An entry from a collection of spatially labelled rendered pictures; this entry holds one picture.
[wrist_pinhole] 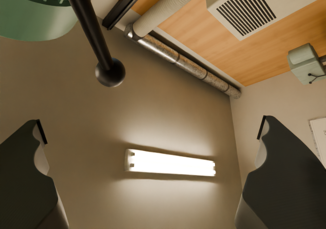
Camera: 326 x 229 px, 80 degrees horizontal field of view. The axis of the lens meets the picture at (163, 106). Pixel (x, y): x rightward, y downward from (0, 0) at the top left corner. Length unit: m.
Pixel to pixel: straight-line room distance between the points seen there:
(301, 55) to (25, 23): 2.09
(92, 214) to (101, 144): 0.49
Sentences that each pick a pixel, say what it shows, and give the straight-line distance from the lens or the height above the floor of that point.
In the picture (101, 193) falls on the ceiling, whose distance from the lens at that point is 1.66.
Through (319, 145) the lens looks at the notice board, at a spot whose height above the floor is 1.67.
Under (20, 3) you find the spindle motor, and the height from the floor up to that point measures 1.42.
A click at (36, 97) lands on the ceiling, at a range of 1.60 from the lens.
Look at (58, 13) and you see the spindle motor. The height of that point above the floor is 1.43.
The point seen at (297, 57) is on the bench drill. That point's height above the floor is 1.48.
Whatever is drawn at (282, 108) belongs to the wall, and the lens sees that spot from 3.18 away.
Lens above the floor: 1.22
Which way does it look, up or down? 43 degrees up
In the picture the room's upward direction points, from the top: 112 degrees counter-clockwise
